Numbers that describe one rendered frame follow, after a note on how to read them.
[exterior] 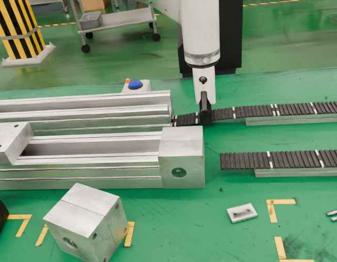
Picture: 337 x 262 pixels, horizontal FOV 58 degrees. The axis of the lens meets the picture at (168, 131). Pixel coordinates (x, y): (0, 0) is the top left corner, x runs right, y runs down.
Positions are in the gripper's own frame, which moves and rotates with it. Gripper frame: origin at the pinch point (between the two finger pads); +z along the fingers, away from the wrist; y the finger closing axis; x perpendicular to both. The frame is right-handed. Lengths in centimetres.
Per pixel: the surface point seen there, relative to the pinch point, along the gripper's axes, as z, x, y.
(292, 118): 1.5, -22.1, -2.1
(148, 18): 55, 66, 283
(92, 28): 55, 129, 267
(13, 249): 3, 37, -39
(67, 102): -4.7, 39.1, 2.3
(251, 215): 2.5, -8.4, -31.7
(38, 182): 0.6, 38.1, -24.0
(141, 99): -4.2, 17.4, 2.2
